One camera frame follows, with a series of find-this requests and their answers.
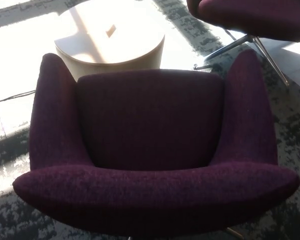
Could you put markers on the round light wood side table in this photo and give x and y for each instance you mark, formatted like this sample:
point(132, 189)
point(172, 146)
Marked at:
point(107, 42)

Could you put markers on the purple fabric armchair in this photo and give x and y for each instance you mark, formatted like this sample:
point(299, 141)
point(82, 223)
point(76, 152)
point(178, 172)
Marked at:
point(150, 150)

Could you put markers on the purple armchair with metal legs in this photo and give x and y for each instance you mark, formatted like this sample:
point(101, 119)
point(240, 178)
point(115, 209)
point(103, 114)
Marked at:
point(252, 15)

